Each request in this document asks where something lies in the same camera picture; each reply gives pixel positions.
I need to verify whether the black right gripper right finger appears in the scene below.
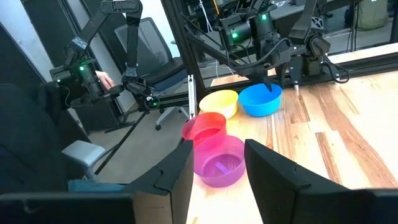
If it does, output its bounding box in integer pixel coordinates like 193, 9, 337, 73
244, 139, 398, 224

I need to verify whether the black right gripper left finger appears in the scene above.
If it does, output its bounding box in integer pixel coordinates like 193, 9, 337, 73
0, 139, 195, 224

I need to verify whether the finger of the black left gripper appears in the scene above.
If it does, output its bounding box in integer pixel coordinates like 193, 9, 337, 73
262, 73, 274, 93
275, 63, 289, 88

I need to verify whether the blue plastic bowl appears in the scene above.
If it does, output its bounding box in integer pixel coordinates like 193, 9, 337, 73
238, 83, 283, 118

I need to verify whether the yellow plastic bowl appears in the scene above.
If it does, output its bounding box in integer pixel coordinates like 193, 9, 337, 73
198, 89, 239, 120

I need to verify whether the purple translucent plastic bowl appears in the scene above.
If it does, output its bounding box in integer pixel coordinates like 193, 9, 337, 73
193, 134, 247, 189

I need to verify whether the blue seat cushion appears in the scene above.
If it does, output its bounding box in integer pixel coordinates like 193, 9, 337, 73
67, 179, 126, 194

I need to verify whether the grey chair armrest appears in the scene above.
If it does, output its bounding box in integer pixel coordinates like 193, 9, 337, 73
61, 139, 106, 169

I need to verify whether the olive green bag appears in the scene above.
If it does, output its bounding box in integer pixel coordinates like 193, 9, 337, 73
354, 0, 389, 32

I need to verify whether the black mesh office chair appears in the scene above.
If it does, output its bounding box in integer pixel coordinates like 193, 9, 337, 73
114, 17, 200, 131

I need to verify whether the person's hand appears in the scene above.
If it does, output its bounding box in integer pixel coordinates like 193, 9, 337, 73
95, 70, 116, 91

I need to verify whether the black padded chair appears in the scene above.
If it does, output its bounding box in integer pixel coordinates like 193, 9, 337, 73
0, 21, 93, 194

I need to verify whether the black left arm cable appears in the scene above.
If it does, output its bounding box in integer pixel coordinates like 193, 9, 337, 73
321, 53, 351, 85

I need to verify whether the white metal post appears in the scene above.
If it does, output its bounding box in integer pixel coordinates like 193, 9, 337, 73
187, 74, 197, 119

